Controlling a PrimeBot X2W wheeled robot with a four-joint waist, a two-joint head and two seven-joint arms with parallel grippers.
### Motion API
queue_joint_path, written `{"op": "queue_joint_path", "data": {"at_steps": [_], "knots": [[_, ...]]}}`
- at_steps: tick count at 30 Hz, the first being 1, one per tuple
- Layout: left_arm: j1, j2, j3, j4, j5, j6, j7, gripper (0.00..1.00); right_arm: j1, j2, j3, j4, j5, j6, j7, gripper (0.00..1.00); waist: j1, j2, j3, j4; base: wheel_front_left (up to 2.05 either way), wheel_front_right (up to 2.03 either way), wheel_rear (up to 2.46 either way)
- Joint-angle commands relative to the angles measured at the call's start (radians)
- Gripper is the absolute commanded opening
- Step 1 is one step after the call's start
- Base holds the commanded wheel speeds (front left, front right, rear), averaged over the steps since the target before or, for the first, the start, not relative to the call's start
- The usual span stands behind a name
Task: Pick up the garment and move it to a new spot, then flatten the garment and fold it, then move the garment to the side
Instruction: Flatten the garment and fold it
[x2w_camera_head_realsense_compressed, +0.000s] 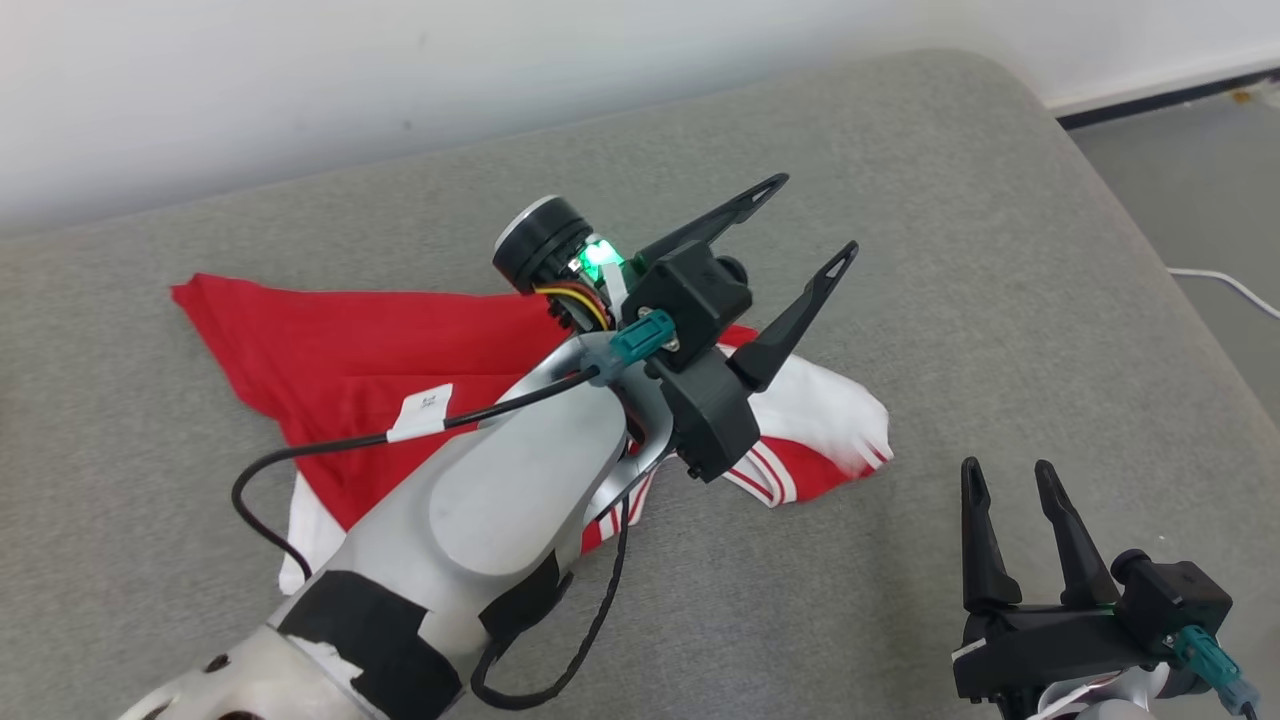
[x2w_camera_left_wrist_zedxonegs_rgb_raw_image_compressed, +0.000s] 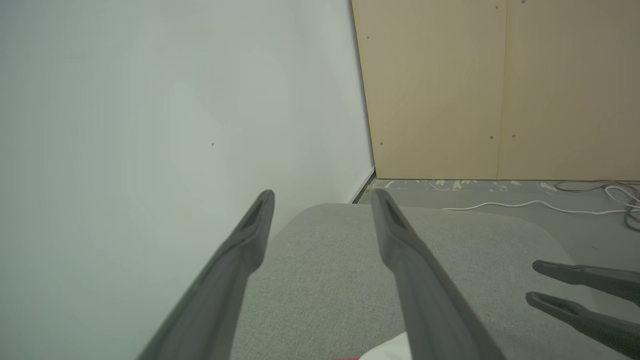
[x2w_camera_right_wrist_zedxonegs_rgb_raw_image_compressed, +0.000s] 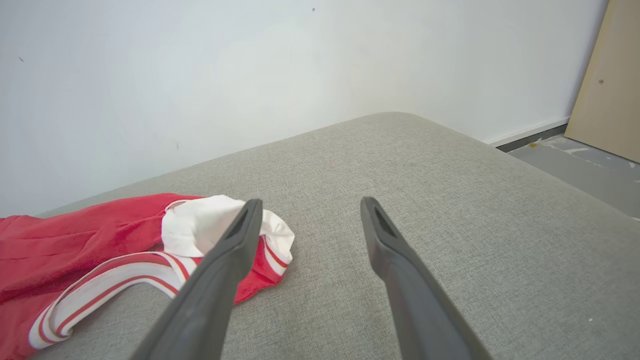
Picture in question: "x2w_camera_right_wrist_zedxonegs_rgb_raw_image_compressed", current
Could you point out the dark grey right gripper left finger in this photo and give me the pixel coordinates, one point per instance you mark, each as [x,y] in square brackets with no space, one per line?
[200,310]

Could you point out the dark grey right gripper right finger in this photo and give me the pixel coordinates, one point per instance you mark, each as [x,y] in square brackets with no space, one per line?
[425,310]

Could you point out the red jersey with striped trim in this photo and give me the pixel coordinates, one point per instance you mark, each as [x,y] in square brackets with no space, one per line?
[65,245]

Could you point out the light wooden board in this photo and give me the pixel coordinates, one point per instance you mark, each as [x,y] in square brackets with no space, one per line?
[612,90]

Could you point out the white wall baseboard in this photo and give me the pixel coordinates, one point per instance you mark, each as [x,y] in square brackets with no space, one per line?
[530,131]

